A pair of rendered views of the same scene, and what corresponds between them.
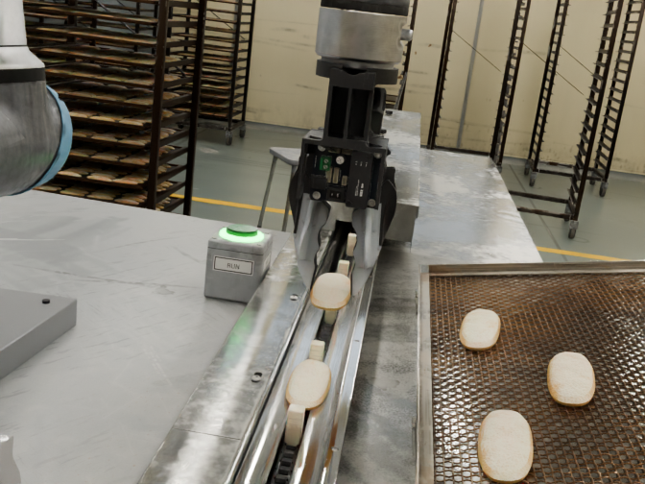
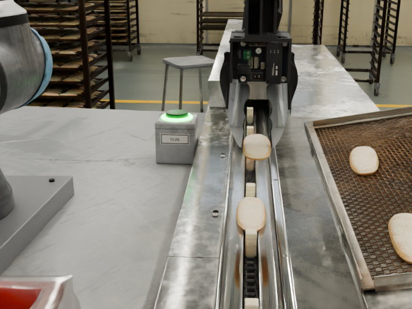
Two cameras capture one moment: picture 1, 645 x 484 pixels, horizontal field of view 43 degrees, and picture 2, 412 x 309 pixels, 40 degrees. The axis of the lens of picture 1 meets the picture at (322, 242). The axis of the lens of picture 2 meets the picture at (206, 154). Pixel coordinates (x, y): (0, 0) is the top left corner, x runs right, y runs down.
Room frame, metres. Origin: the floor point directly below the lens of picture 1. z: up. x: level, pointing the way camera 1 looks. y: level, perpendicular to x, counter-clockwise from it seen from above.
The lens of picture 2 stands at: (0.03, 0.06, 1.16)
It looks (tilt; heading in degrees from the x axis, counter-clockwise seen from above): 19 degrees down; 359
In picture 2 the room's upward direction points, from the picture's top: straight up
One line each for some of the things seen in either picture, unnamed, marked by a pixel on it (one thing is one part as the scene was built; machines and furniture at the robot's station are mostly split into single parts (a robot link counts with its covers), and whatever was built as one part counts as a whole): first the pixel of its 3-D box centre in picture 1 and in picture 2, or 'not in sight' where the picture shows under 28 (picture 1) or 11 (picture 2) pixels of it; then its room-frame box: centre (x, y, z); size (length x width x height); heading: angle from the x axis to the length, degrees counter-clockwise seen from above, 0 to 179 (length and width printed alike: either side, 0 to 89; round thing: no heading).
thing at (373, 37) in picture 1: (364, 40); not in sight; (0.73, -0.01, 1.16); 0.08 x 0.08 x 0.05
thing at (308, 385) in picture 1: (309, 380); (251, 211); (0.69, 0.00, 0.86); 0.10 x 0.04 x 0.01; 175
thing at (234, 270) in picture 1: (239, 277); (178, 146); (1.00, 0.10, 0.84); 0.08 x 0.08 x 0.11; 85
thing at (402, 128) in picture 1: (377, 152); (249, 49); (1.82, -0.10, 0.89); 1.25 x 0.18 x 0.09; 175
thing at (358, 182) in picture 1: (348, 134); (260, 32); (0.72, -0.01, 1.08); 0.09 x 0.08 x 0.12; 175
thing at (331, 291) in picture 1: (331, 288); (256, 144); (0.75, -0.01, 0.93); 0.10 x 0.04 x 0.01; 175
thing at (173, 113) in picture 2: (241, 233); (176, 116); (1.00, 0.10, 0.90); 0.04 x 0.04 x 0.02
